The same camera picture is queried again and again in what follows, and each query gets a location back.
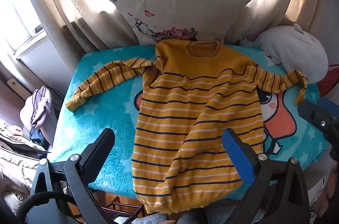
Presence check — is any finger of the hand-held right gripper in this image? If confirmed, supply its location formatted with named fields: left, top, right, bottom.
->
left=317, top=97, right=339, bottom=121
left=297, top=98, right=335, bottom=134

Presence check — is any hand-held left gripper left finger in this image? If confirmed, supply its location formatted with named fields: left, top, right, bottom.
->
left=29, top=128, right=115, bottom=224

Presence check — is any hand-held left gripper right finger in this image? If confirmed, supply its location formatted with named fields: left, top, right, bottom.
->
left=221, top=129, right=310, bottom=224

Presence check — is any yellow striped sweater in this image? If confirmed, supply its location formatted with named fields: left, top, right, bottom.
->
left=66, top=39, right=309, bottom=214

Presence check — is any red cloth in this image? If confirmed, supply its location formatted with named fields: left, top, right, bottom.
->
left=316, top=63, right=339, bottom=97

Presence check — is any blue cartoon printed blanket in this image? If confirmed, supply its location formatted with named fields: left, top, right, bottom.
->
left=51, top=44, right=331, bottom=200

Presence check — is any pale blue plush toy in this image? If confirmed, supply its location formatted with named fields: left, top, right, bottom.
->
left=240, top=23, right=329, bottom=85

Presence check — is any lilac cloth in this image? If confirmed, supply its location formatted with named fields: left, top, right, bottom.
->
left=20, top=86, right=53, bottom=129

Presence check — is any beige padded jacket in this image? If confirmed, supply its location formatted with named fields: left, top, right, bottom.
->
left=0, top=118, right=51, bottom=199

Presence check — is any white floral pillow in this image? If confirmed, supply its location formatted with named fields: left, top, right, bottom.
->
left=106, top=0, right=254, bottom=46

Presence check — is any window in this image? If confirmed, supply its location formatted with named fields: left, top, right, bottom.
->
left=0, top=0, right=49, bottom=55

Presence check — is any dark wooden chair frame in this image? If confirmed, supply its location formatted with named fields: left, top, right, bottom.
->
left=91, top=191, right=149, bottom=224

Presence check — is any black cable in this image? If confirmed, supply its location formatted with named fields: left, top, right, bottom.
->
left=29, top=86, right=64, bottom=142

